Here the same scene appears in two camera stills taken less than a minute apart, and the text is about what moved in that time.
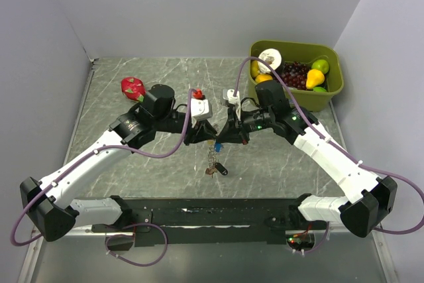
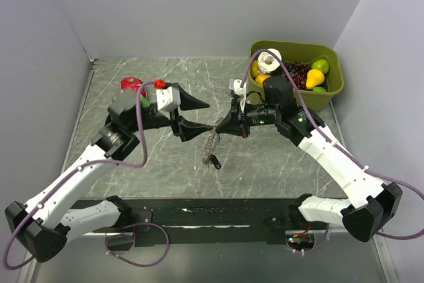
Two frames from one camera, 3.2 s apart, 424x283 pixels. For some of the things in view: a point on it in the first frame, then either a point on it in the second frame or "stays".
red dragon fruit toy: (133, 88) stays
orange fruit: (263, 77) stays
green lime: (321, 65) stays
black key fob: (220, 168) → (215, 162)
